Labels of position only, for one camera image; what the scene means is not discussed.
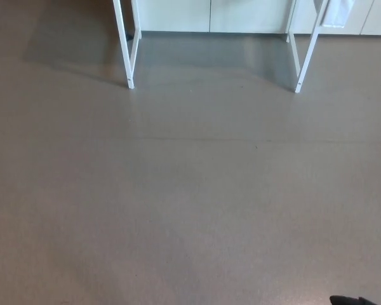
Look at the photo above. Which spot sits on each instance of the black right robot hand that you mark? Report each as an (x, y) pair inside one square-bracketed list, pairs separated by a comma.
[(346, 301)]

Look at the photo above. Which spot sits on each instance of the white table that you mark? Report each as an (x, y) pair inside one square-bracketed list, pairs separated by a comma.
[(127, 63)]

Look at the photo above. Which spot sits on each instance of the white cabinet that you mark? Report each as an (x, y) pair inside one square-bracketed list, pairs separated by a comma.
[(177, 16)]

